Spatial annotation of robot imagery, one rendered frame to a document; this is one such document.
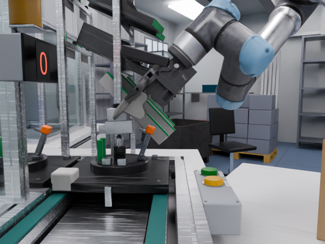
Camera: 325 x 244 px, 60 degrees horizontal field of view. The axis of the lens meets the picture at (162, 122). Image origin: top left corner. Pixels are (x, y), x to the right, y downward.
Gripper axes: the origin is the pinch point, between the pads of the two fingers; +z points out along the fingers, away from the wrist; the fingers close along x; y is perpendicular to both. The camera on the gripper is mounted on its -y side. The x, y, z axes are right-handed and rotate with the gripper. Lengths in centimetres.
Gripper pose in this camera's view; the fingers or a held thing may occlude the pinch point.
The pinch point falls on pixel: (117, 112)
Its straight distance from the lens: 68.1
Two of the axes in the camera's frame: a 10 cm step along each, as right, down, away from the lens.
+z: -6.9, 7.1, 1.0
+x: 0.3, -1.1, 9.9
